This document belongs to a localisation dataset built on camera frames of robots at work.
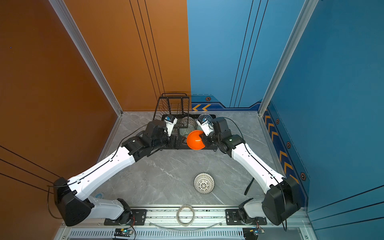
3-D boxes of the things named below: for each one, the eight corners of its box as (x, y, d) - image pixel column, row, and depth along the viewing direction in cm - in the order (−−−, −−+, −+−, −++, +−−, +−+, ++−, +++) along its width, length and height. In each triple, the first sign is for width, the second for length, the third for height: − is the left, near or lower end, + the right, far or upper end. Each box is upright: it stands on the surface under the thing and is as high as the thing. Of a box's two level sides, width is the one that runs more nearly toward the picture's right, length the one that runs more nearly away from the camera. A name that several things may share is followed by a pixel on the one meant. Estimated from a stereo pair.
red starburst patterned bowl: (193, 193, 83) (193, 191, 79) (194, 176, 89) (193, 172, 85) (214, 193, 83) (215, 190, 78) (213, 176, 89) (214, 172, 85)
